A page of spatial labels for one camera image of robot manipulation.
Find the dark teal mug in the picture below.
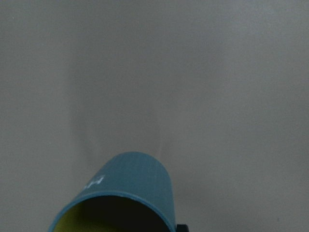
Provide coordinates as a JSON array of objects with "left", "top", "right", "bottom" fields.
[{"left": 49, "top": 152, "right": 189, "bottom": 232}]

